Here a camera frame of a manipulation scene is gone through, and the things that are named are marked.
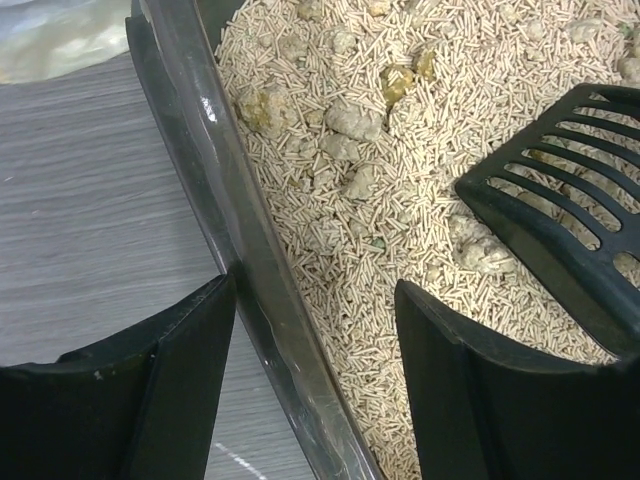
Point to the dark translucent litter box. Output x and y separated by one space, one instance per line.
357 116

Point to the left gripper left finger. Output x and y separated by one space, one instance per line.
139 404

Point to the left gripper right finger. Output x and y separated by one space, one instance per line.
484 406

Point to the black slotted litter scoop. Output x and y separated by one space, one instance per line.
585 282

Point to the bin with plastic liner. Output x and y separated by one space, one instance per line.
45 39

